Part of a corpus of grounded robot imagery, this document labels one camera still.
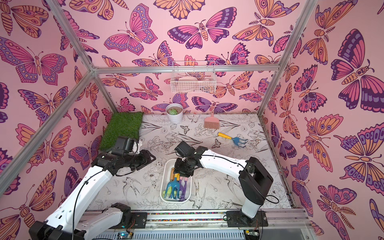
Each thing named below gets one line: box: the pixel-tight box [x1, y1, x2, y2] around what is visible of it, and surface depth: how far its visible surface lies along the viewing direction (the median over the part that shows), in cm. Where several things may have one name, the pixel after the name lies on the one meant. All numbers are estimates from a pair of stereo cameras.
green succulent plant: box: [168, 108, 178, 115], surface depth 108 cm
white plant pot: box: [165, 103, 184, 124], surface depth 114 cm
